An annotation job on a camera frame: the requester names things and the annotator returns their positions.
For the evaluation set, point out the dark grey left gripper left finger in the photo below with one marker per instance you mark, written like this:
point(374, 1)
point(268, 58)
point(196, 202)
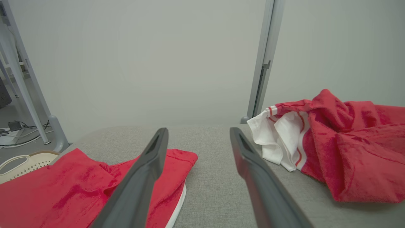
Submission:
point(136, 183)

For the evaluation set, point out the cream plastic laundry basket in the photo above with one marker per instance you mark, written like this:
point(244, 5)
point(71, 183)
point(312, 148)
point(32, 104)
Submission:
point(34, 161)

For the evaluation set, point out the red white basketball jersey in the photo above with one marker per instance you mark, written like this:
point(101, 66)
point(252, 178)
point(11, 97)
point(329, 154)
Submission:
point(348, 142)

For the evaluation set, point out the grey metal partition post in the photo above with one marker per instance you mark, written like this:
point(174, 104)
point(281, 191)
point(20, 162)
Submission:
point(265, 47)

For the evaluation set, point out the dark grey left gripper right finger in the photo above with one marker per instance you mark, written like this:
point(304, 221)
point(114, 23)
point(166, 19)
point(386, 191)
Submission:
point(262, 186)

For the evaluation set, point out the black power adapter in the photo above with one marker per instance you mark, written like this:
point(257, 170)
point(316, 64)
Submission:
point(14, 125)

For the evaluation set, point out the grey metal frame leg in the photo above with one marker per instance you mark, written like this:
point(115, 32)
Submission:
point(56, 129)

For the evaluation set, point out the red shorts with white stripe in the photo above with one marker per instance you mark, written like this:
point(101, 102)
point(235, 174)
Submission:
point(63, 190)

